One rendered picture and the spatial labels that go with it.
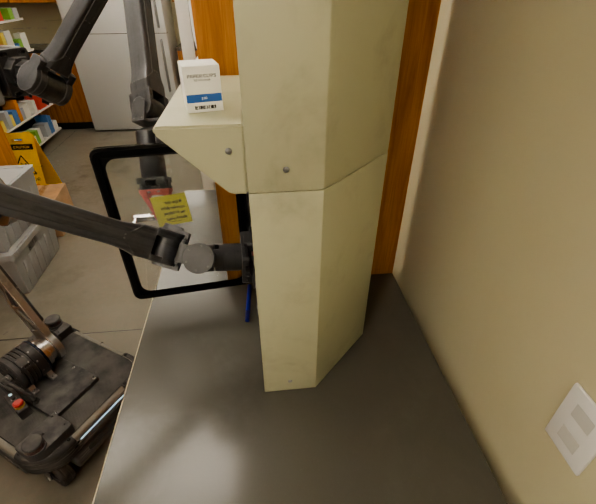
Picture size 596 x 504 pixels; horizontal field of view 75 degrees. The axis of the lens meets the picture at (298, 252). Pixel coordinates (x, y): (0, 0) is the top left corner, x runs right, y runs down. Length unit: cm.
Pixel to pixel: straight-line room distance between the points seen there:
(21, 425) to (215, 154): 160
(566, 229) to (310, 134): 37
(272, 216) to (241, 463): 46
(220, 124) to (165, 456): 60
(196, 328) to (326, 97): 69
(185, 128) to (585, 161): 51
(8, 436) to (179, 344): 109
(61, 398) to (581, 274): 181
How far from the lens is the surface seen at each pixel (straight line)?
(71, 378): 200
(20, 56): 141
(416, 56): 95
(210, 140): 54
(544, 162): 68
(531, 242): 70
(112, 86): 577
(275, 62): 51
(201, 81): 58
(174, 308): 110
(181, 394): 91
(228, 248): 80
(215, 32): 88
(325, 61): 52
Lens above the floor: 166
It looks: 35 degrees down
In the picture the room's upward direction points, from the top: straight up
